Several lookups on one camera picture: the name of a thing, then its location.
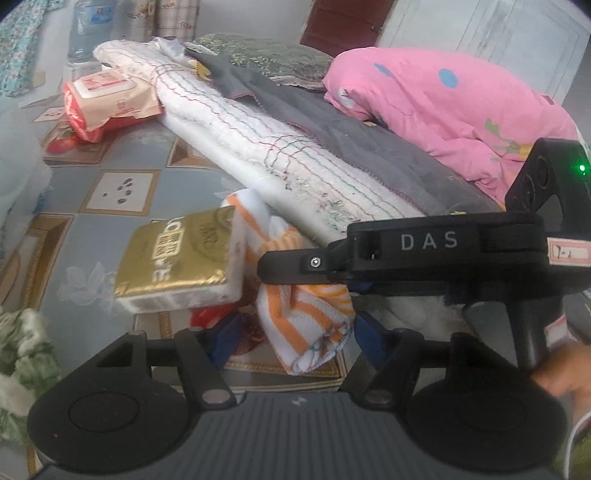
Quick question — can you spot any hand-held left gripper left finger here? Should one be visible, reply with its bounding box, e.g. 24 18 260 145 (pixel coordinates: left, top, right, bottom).
95 313 248 408

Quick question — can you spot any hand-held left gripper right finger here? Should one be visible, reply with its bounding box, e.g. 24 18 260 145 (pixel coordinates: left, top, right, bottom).
339 311 498 409

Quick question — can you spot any orange white striped towel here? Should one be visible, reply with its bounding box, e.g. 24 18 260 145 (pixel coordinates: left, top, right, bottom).
219 188 356 376

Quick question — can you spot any person's right hand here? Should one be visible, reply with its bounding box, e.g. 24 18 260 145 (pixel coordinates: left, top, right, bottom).
530 342 591 412

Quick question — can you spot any gold wrapped tissue pack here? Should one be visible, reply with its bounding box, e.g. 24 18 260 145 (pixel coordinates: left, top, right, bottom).
113 205 248 316

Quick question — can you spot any grey blanket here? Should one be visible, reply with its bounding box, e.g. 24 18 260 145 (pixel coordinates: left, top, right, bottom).
185 43 507 219

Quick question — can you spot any white quilted blanket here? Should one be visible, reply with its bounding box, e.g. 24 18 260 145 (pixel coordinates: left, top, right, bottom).
92 39 445 246

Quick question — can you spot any pink quilt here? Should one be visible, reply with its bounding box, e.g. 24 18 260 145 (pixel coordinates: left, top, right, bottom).
321 46 583 205

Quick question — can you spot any green white scrunchie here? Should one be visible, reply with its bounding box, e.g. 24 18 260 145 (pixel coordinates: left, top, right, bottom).
0 308 64 446

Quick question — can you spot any green floral pillow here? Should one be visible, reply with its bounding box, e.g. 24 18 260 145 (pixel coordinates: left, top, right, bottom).
194 32 334 91

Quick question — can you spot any white panelled cabinet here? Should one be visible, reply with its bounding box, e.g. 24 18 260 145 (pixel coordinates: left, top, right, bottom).
379 0 590 108

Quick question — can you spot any pink wet wipes pack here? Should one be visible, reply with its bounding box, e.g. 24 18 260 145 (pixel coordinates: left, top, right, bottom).
64 69 165 143

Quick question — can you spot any brown wooden door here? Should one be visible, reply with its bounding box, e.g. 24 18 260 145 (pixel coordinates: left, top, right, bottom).
300 0 399 59

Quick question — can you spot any translucent printed plastic bag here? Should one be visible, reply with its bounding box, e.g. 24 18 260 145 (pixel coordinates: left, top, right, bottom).
0 99 54 223

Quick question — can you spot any large water bottle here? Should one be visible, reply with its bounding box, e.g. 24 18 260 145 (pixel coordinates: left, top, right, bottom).
68 0 116 64

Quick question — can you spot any teal floral wall cloth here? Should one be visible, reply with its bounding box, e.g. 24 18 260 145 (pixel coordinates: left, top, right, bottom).
0 0 49 98

